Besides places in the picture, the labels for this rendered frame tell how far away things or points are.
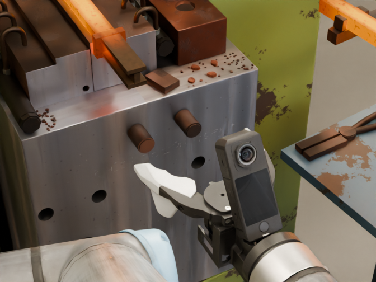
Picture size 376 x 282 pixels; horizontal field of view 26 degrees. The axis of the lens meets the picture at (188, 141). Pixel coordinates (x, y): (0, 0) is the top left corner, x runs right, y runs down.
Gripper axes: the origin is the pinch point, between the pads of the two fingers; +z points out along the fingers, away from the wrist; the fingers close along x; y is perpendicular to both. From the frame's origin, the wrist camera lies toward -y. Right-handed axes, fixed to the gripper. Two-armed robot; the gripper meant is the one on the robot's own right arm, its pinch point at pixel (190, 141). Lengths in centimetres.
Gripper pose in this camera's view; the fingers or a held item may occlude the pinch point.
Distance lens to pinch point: 98.2
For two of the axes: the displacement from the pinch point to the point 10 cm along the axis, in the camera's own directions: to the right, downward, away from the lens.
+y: 0.0, 7.7, 6.4
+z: -4.6, -5.7, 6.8
